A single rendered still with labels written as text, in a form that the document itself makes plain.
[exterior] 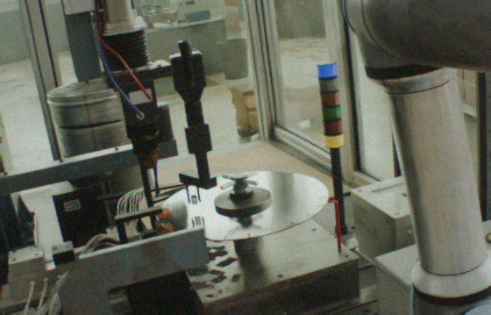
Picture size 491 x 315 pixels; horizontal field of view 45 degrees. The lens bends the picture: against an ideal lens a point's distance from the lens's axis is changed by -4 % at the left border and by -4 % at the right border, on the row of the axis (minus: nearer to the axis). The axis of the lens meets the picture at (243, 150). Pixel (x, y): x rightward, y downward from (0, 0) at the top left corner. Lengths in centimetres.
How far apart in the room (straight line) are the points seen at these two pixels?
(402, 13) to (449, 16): 4
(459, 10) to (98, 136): 133
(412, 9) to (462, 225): 29
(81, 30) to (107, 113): 58
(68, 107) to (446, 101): 124
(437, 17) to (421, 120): 17
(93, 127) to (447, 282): 119
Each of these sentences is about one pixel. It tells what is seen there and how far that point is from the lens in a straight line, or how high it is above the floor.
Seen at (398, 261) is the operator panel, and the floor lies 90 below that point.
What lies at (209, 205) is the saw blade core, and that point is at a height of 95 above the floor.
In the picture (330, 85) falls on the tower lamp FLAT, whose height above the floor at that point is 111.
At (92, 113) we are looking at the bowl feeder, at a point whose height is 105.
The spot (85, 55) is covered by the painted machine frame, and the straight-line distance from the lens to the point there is 118.
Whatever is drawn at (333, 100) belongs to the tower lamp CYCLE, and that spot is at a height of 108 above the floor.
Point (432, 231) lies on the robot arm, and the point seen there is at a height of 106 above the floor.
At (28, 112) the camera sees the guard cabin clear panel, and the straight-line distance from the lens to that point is 216.
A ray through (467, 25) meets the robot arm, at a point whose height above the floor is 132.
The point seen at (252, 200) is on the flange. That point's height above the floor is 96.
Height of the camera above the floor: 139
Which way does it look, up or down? 17 degrees down
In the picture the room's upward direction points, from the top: 8 degrees counter-clockwise
